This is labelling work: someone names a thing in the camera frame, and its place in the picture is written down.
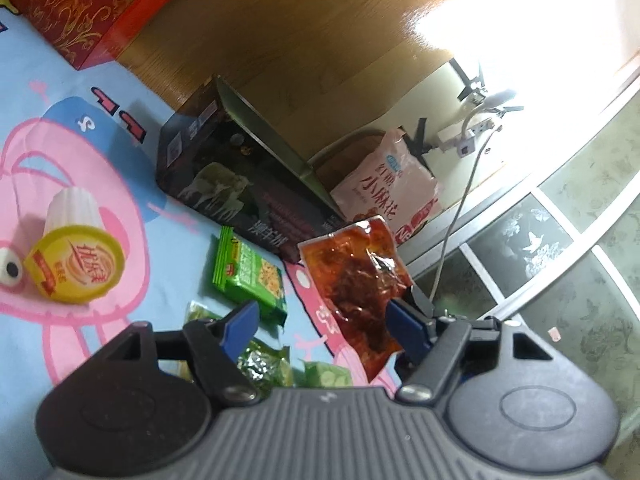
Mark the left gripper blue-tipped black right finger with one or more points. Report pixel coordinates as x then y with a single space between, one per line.
454 360

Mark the yellow lidded milk tea cup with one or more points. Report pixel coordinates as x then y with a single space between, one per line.
76 260

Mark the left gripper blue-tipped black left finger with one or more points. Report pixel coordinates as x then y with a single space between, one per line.
194 366

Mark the blue cartoon pig mat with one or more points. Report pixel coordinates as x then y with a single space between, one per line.
53 135

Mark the green pickled vegetable packet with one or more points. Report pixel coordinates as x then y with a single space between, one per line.
265 367

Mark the white power strip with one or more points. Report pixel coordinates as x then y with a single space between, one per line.
464 142

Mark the green cracker snack packet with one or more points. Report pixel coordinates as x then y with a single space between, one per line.
242 275

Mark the light green snack packet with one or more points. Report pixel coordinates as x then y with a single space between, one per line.
321 375

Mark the pink fried dough snack bag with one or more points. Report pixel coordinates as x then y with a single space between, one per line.
390 182

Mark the black lamb picture box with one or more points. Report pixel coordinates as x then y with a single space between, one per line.
218 156

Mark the red spicy snack packet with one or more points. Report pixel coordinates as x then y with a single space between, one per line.
357 271

